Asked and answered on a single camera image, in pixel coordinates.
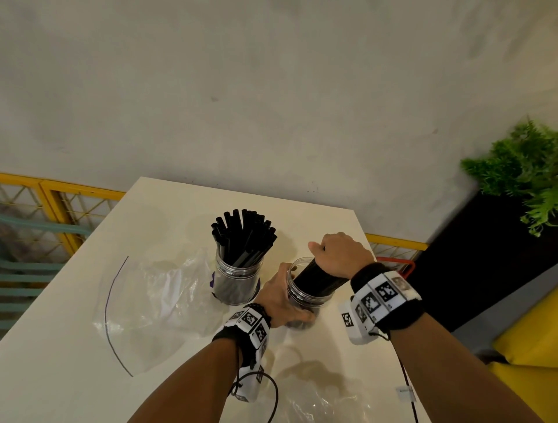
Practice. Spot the red metal frame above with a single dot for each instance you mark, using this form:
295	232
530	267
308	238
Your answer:
401	260

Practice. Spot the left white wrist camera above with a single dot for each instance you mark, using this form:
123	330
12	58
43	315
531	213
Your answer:
248	385

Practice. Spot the bundle of black straws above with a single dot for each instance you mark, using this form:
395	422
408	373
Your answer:
244	235
316	279

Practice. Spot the person's right forearm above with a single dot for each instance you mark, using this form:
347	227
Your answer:
453	375

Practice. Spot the person's left forearm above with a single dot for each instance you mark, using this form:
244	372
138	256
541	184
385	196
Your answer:
187	383

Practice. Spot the green leafy plant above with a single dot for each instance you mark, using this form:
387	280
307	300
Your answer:
514	165

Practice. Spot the left black marker wristband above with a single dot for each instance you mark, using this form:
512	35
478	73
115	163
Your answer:
248	329

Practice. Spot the plain clear plastic jar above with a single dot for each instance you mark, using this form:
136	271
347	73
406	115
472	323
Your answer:
305	303

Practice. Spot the yellow sofa back cushion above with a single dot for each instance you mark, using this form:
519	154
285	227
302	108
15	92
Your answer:
532	335

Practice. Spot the yellow metal mesh fence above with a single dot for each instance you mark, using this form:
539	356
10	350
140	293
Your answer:
52	200

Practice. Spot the black marker wristband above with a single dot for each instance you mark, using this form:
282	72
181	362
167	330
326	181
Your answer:
248	329
388	300

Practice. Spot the stack of green metal chairs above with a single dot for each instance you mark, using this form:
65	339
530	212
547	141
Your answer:
30	266

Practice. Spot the person's left hand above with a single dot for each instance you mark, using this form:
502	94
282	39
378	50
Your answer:
274	300

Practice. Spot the person's right hand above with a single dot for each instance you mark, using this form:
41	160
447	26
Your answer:
344	255

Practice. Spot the black planter box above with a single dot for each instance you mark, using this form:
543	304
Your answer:
471	261

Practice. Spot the right black marker wristband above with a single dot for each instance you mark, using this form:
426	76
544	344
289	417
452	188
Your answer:
388	300

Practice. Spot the grey sofa frame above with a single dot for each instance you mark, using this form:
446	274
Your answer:
488	313

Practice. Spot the clear jar with blue label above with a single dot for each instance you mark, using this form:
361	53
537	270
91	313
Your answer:
235	283

